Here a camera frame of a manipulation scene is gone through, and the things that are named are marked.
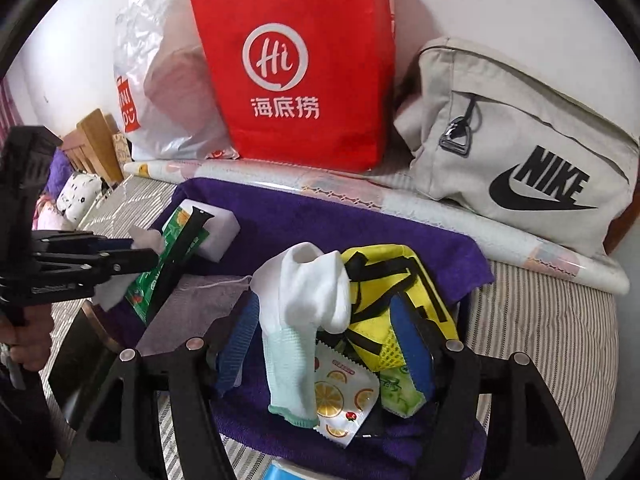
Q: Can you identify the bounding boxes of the white dotted pillow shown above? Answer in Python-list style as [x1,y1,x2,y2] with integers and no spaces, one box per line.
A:
[56,172,103,223]

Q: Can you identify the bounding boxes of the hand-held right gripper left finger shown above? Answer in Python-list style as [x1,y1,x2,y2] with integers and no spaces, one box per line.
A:
[62,295,261,480]

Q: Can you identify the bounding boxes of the blue cardboard box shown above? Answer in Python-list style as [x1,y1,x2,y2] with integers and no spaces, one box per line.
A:
[260,462,321,480]

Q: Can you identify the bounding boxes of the yellow pouch with black straps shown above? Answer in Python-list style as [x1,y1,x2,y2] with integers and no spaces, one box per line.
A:
[340,245,461,376]

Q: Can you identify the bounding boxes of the striped mattress pad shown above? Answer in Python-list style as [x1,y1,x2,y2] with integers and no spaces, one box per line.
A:
[40,175,621,480]

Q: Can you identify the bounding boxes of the black strap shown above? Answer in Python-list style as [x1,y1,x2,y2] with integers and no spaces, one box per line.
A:
[145,211,216,328]

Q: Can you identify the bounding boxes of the purple plush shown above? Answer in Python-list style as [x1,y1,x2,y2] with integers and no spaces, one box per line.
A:
[45,150,71,193]

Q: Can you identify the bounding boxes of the wooden headboard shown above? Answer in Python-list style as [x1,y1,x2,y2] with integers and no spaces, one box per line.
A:
[62,108,126,186]

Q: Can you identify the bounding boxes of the green sachet packet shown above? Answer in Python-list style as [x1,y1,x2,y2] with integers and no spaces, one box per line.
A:
[125,207,208,326]

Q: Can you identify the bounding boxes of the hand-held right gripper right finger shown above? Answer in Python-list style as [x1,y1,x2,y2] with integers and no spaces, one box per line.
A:
[390,292,586,480]

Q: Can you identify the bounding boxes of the dark tin box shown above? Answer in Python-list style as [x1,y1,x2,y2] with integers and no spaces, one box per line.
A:
[47,302,138,431]

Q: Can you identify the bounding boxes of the colourful printed blanket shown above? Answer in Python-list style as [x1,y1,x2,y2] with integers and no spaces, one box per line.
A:
[32,195,71,231]

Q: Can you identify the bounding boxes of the rolled printed paper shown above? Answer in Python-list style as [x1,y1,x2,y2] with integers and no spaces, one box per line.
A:
[122,157,631,295]

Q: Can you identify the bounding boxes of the white plastic shopping bag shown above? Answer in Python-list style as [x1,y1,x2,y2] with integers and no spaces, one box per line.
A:
[112,0,241,161]

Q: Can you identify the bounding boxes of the white fruit print snack packet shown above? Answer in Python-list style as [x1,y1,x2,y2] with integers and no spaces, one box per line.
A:
[312,340,381,450]

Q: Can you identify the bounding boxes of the red paper bag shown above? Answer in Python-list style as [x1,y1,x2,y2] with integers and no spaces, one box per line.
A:
[190,0,398,173]

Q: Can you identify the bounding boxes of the white tissue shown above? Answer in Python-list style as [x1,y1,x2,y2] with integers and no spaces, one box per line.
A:
[92,225,167,312]

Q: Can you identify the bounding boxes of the white sock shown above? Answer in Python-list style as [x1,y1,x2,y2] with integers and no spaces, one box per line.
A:
[251,241,352,422]

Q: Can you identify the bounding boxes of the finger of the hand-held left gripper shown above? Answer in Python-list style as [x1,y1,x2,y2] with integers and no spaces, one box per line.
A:
[32,231,136,254]
[35,248,160,284]

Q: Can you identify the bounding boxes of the person's left forearm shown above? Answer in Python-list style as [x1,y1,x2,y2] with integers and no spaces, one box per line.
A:
[0,375,58,480]

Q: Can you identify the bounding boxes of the grey sports bag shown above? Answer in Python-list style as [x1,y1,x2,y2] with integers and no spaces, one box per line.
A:
[392,36,640,256]

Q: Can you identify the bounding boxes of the green tissue pack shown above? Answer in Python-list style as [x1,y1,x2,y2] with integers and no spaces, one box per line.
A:
[377,362,428,420]

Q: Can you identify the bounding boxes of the person's left hand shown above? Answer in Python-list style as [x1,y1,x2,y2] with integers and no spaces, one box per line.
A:
[7,305,55,372]

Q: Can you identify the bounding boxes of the purple towel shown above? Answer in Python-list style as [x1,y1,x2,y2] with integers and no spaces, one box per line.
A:
[107,176,496,480]

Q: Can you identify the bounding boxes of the white sponge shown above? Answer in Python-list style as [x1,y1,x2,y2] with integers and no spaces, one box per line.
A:
[177,199,241,263]

